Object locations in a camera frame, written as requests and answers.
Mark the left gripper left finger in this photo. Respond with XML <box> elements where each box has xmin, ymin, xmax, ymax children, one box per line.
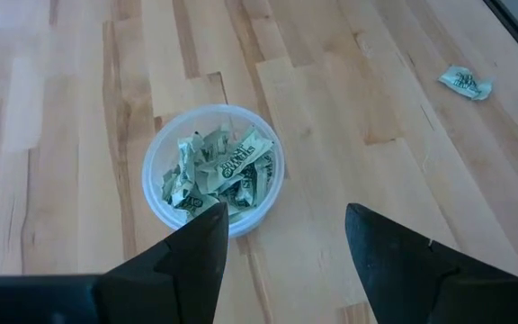
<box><xmin>93</xmin><ymin>202</ymin><xmax>230</xmax><ymax>324</ymax></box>

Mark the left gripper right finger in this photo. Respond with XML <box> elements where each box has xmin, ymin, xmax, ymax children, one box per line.
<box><xmin>344</xmin><ymin>202</ymin><xmax>518</xmax><ymax>324</ymax></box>

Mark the green sweetener packet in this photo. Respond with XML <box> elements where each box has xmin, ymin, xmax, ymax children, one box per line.
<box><xmin>247</xmin><ymin>150</ymin><xmax>278</xmax><ymax>206</ymax></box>
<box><xmin>195</xmin><ymin>127</ymin><xmax>233</xmax><ymax>163</ymax></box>
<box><xmin>171</xmin><ymin>191</ymin><xmax>220</xmax><ymax>222</ymax></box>
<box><xmin>204</xmin><ymin>130</ymin><xmax>274</xmax><ymax>182</ymax></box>
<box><xmin>437</xmin><ymin>65</ymin><xmax>494</xmax><ymax>102</ymax></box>
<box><xmin>160</xmin><ymin>134</ymin><xmax>204</xmax><ymax>209</ymax></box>
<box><xmin>220</xmin><ymin>177</ymin><xmax>260</xmax><ymax>212</ymax></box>

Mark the clear plastic tub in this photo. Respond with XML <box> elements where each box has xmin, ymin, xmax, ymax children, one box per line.
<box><xmin>140</xmin><ymin>103</ymin><xmax>286</xmax><ymax>239</ymax></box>

